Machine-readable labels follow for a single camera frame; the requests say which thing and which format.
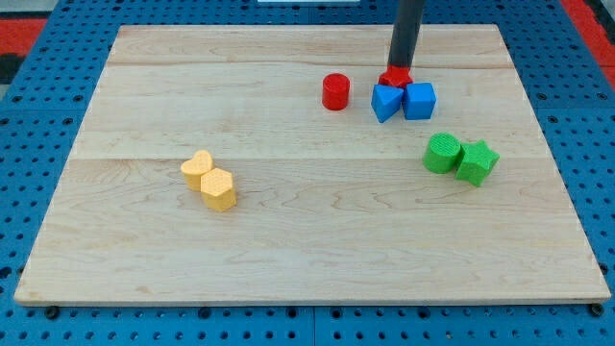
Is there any red cylinder block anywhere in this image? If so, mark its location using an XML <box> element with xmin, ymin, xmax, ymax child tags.
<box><xmin>322</xmin><ymin>73</ymin><xmax>351</xmax><ymax>111</ymax></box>

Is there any green star block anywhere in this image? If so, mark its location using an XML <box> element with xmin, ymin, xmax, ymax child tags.
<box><xmin>455</xmin><ymin>140</ymin><xmax>500</xmax><ymax>186</ymax></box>

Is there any yellow heart block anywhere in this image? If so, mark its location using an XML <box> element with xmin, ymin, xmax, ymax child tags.
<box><xmin>181</xmin><ymin>150</ymin><xmax>214</xmax><ymax>191</ymax></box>

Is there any light wooden board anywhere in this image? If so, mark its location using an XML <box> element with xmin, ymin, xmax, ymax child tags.
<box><xmin>14</xmin><ymin>25</ymin><xmax>611</xmax><ymax>307</ymax></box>

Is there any blue triangle block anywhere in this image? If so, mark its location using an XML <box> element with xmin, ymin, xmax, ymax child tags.
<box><xmin>371</xmin><ymin>85</ymin><xmax>405</xmax><ymax>123</ymax></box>

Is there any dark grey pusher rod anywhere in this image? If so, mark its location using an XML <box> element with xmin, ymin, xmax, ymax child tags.
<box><xmin>388</xmin><ymin>0</ymin><xmax>426</xmax><ymax>67</ymax></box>

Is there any yellow hexagon block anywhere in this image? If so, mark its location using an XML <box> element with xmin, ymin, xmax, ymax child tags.
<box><xmin>201</xmin><ymin>168</ymin><xmax>236</xmax><ymax>211</ymax></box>

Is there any red star block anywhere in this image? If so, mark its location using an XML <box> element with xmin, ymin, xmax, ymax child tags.
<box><xmin>378</xmin><ymin>64</ymin><xmax>413</xmax><ymax>88</ymax></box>

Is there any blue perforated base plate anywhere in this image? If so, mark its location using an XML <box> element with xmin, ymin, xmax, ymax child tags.
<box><xmin>1</xmin><ymin>0</ymin><xmax>614</xmax><ymax>345</ymax></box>

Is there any green cylinder block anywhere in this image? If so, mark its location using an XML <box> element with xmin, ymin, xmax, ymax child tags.
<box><xmin>422</xmin><ymin>133</ymin><xmax>461</xmax><ymax>174</ymax></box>

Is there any blue cube block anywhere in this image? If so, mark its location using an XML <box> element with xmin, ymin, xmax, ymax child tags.
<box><xmin>403</xmin><ymin>83</ymin><xmax>436</xmax><ymax>120</ymax></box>

